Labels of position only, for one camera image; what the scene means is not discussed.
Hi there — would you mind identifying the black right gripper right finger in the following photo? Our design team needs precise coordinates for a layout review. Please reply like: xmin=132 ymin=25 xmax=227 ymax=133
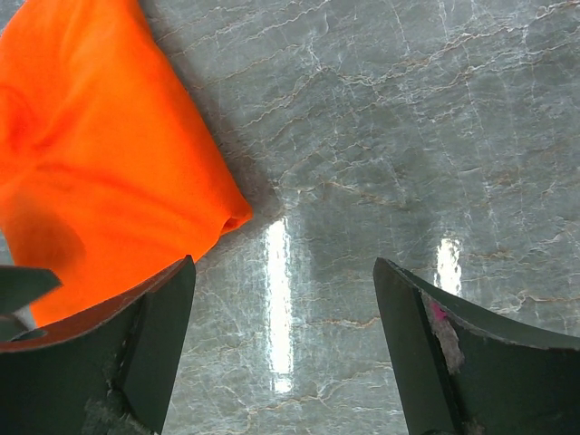
xmin=373 ymin=258 xmax=579 ymax=434

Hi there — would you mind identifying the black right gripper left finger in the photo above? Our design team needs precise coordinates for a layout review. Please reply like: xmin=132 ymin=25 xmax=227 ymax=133
xmin=1 ymin=257 xmax=195 ymax=434

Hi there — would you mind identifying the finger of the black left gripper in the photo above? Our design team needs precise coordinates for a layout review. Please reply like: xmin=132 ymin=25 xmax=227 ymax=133
xmin=0 ymin=266 xmax=62 ymax=316
xmin=0 ymin=316 xmax=27 ymax=342

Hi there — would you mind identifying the orange t-shirt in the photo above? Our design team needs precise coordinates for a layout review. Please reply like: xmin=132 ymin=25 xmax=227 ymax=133
xmin=1 ymin=1 xmax=252 ymax=326

